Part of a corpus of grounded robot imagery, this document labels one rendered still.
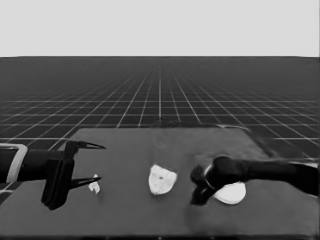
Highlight small white T-shaped piece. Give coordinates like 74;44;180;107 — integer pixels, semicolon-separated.
88;174;101;195

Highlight white round carrier with pins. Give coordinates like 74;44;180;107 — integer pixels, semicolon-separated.
147;164;179;197

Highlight large thick white disc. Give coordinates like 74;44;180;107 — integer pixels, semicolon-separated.
212;181;248;206

